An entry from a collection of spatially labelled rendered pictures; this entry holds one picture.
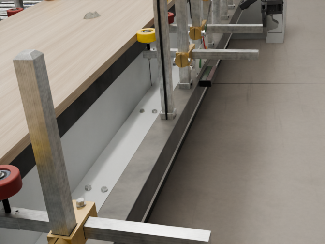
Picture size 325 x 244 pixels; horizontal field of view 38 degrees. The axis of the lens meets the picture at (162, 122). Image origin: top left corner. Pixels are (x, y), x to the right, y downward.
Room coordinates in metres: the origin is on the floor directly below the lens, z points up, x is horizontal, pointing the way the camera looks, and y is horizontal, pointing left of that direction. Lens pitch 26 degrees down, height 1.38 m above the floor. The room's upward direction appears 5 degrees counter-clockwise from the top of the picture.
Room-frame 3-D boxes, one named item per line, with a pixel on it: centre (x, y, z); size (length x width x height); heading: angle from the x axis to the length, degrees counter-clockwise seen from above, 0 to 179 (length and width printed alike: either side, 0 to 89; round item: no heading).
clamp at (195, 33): (1.92, -0.18, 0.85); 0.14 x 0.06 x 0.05; 163
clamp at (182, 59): (1.68, -0.11, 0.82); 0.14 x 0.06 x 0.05; 163
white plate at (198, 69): (1.86, -0.19, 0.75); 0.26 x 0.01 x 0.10; 163
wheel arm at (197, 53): (1.68, -0.16, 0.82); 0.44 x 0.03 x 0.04; 73
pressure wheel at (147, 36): (1.74, 0.03, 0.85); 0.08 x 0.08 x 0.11
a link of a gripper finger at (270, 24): (1.83, -0.46, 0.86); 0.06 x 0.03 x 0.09; 73
